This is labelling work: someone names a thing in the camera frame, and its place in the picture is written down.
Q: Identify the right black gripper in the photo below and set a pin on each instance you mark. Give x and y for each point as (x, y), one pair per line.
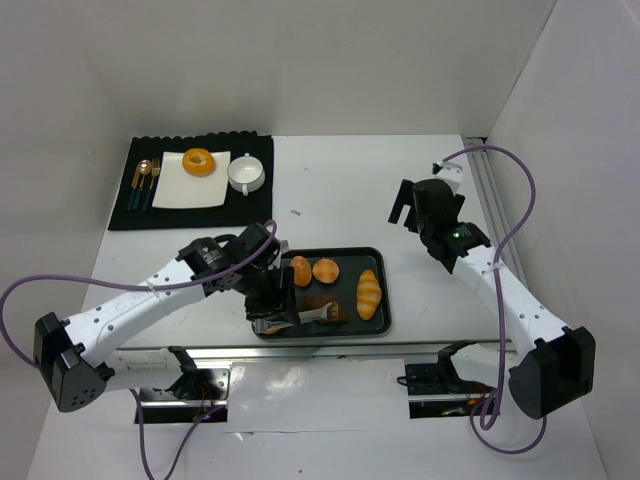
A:
(409, 201)

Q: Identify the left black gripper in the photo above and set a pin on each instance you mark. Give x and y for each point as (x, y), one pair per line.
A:
(272, 307)

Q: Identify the metal tongs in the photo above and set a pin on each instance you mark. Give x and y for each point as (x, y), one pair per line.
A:
(327, 313)

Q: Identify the chocolate croissant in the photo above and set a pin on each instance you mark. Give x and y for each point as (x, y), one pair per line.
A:
(317, 301)

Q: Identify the orange hollow bun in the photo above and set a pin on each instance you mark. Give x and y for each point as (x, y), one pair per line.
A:
(198, 162)

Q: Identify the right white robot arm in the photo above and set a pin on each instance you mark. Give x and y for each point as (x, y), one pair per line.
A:
(554, 363)

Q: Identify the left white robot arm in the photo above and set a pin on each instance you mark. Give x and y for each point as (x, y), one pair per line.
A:
(81, 357)

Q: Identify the striped yellow bread roll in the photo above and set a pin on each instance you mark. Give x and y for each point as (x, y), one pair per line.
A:
(368, 295)

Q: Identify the round sugared bun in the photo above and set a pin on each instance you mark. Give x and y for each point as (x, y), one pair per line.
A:
(302, 271)

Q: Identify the round orange bun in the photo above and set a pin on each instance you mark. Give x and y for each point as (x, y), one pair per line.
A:
(326, 271)

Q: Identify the black placemat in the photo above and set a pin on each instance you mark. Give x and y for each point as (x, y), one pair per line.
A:
(237, 211)

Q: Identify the black baking tray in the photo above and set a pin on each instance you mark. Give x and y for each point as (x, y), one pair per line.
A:
(352, 262)

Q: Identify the white cup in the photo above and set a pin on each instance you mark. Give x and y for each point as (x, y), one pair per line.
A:
(246, 174)

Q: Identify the white square plate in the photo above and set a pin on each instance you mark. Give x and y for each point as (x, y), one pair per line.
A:
(177, 189)

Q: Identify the gold fork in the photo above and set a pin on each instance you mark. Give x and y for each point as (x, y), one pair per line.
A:
(155, 172)

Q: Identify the gold spoon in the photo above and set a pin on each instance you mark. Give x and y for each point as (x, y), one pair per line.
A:
(142, 170)

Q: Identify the aluminium rail right side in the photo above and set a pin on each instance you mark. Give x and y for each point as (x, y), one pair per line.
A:
(498, 225)

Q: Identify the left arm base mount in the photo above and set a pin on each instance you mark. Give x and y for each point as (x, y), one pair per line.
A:
(193, 394)

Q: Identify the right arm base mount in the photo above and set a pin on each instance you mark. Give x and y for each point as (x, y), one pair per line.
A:
(435, 389)

